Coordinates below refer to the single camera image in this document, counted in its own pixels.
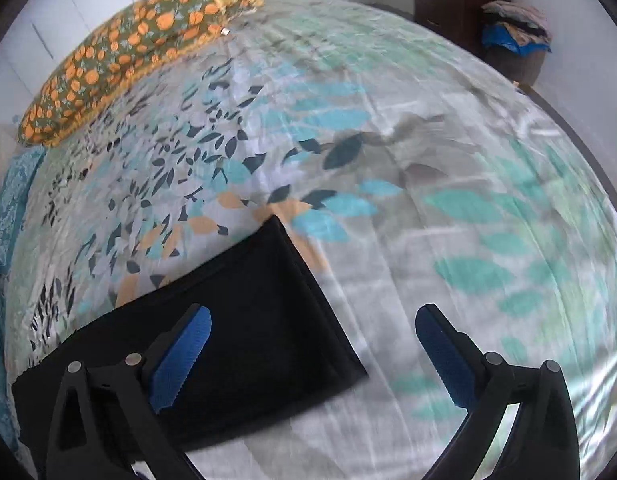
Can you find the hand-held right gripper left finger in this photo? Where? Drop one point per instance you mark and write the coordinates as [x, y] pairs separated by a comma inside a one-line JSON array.
[[184, 352]]

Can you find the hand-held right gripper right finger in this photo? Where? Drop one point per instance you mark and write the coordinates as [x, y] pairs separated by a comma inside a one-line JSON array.
[[446, 355]]

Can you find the black pants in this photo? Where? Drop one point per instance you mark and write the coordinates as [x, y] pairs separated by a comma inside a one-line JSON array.
[[258, 330]]

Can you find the leaf print bed duvet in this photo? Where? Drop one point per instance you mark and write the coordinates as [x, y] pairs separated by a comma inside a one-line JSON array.
[[388, 160]]

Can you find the large teal damask pillow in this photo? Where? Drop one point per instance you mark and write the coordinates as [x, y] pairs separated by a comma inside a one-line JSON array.
[[11, 220]]

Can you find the grey laundry basket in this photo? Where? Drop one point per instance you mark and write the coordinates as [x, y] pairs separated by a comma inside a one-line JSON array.
[[523, 67]]

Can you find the orange green patterned pillow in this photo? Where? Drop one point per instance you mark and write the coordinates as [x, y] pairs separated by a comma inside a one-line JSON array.
[[123, 45]]

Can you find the dark wooden dresser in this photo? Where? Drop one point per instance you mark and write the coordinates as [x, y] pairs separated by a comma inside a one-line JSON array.
[[448, 5]]

